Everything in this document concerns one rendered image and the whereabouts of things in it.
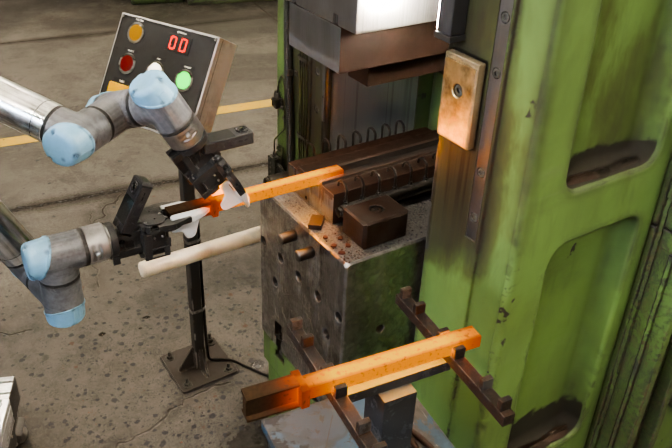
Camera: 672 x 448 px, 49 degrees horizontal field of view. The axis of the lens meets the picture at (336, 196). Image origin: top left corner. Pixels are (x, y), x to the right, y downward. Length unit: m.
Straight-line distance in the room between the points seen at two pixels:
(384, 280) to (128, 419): 1.16
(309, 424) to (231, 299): 1.53
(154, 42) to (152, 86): 0.68
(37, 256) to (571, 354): 1.24
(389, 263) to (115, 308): 1.55
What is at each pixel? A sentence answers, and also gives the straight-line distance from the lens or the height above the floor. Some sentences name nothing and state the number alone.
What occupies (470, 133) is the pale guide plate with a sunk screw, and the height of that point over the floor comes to 1.22.
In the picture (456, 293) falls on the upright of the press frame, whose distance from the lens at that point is 1.61.
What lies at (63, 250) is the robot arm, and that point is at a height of 1.01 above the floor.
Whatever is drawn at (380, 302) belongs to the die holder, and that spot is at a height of 0.78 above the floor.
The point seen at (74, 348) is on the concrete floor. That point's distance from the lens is 2.81.
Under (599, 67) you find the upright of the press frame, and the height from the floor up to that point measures 1.34.
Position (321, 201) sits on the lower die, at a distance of 1.68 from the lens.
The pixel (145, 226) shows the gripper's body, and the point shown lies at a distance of 1.50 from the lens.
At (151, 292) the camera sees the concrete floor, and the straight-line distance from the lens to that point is 3.00.
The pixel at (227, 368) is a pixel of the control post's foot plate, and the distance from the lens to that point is 2.61.
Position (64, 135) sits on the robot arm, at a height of 1.25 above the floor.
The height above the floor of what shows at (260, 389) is 1.03.
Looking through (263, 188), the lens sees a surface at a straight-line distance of 1.61.
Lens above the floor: 1.81
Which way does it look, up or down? 30 degrees down
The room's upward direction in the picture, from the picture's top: 3 degrees clockwise
